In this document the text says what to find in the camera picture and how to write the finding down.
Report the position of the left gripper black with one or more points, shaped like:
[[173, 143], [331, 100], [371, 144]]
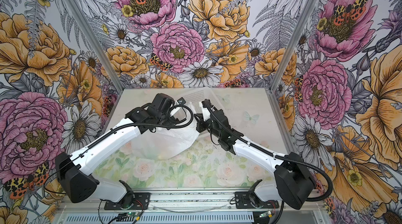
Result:
[[168, 122]]

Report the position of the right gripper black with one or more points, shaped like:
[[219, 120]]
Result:
[[200, 120]]

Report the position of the white plastic bag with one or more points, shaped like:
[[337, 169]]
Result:
[[164, 144]]

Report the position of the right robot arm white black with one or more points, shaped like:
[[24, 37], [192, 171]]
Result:
[[292, 184]]

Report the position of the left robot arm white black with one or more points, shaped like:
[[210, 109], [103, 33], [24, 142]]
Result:
[[74, 171]]

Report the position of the white perforated plastic basket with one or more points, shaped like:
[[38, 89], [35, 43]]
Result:
[[199, 94]]

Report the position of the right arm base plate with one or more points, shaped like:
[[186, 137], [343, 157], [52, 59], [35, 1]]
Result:
[[245, 200]]

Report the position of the white slotted cable duct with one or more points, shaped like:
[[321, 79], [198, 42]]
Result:
[[237, 217]]

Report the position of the aluminium front rail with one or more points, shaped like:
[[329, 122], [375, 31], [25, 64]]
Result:
[[175, 199]]

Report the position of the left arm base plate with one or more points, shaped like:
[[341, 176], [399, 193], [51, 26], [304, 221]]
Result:
[[135, 201]]

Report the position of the left aluminium corner post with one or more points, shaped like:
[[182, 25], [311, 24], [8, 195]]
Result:
[[83, 23]]

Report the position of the aluminium corner post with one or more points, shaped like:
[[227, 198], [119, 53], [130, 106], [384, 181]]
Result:
[[304, 16], [83, 23]]

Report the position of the right aluminium corner post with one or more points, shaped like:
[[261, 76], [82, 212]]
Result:
[[304, 16]]

